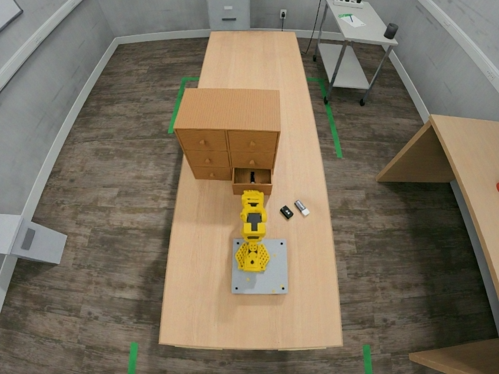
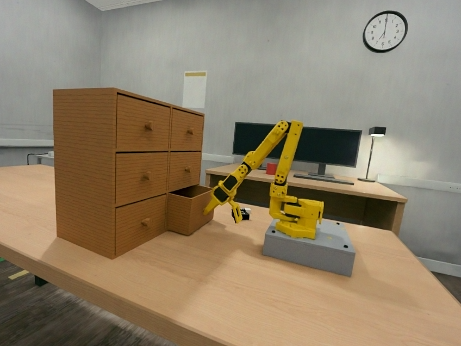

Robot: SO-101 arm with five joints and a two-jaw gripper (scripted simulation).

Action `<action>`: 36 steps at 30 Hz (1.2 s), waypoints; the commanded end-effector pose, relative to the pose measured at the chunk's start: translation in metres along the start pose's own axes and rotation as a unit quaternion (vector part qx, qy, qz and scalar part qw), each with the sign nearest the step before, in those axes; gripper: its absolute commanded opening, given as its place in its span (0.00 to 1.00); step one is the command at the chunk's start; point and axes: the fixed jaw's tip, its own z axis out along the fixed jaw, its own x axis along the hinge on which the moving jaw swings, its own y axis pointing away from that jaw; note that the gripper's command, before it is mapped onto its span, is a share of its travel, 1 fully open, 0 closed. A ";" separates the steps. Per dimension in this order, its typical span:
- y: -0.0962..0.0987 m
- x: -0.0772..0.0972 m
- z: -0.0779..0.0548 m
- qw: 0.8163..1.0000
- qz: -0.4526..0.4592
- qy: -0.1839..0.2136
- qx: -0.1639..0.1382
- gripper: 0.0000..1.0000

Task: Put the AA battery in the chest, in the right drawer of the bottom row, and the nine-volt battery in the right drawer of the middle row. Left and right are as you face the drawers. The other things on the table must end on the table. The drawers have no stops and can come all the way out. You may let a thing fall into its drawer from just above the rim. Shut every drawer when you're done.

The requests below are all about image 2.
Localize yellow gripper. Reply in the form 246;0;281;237
203;180;242;224

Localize brown wooden chest of drawers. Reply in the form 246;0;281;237
53;88;205;260

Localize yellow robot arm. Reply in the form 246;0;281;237
221;120;322;239

